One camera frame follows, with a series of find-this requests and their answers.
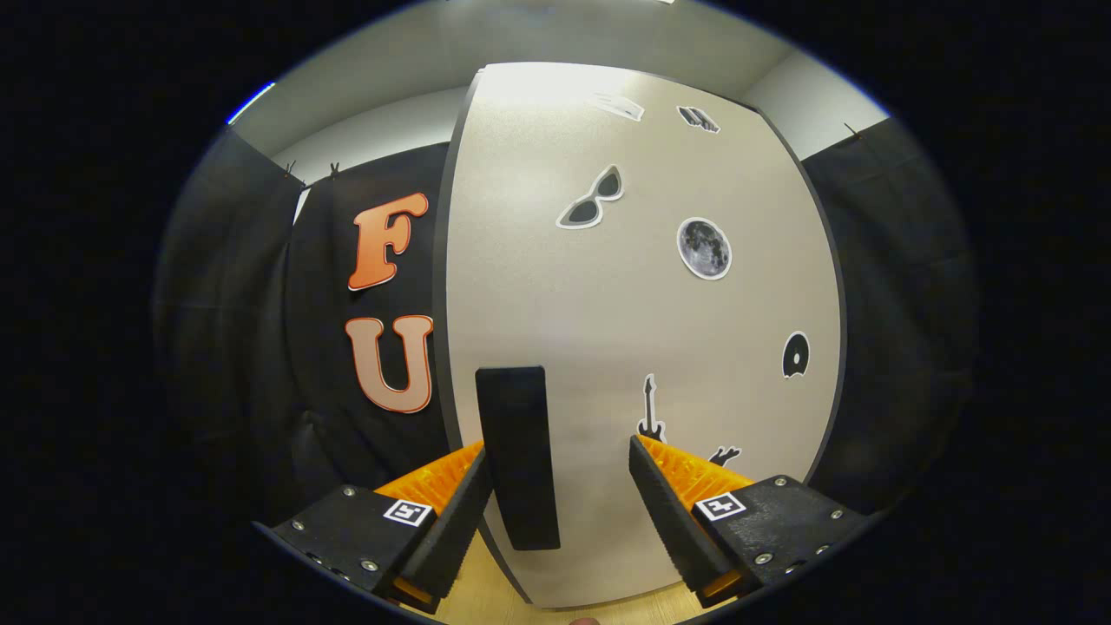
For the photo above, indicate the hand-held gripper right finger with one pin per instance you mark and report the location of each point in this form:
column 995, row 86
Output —
column 668, row 516

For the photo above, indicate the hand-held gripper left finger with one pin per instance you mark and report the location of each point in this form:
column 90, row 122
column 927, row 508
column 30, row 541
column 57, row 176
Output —
column 460, row 516

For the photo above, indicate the grey shoe cabinet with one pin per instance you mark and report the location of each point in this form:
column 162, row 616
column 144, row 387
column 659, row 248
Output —
column 440, row 286

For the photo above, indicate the black backdrop cloth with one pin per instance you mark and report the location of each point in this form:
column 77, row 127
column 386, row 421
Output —
column 243, row 347

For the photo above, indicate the narrow ceiling light strip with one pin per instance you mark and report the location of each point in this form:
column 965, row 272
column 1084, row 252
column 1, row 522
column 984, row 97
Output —
column 252, row 102

